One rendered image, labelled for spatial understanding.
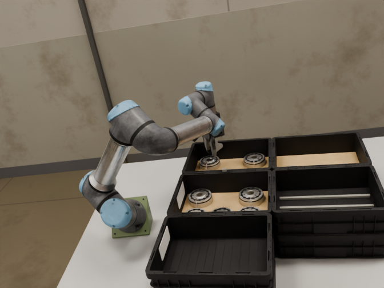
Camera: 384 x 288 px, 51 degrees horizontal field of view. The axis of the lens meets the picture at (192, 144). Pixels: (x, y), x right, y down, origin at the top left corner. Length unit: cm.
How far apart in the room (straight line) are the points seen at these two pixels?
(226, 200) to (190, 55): 195
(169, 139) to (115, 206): 41
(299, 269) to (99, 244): 87
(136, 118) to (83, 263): 73
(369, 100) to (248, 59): 112
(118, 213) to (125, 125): 41
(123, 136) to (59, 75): 243
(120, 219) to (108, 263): 22
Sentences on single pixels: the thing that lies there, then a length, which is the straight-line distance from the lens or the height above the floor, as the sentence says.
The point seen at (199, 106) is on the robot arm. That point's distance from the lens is 171.
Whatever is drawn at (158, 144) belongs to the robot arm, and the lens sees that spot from 138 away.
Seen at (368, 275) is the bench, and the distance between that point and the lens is 160.
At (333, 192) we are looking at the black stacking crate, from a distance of 176.
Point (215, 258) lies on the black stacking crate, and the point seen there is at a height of 83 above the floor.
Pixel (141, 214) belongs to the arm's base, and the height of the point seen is 81.
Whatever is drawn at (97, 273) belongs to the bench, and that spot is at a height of 70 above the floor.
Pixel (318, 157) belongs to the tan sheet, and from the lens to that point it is 200.
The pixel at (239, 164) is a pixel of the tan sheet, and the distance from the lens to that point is 198.
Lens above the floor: 183
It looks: 26 degrees down
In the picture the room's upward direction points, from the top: 10 degrees counter-clockwise
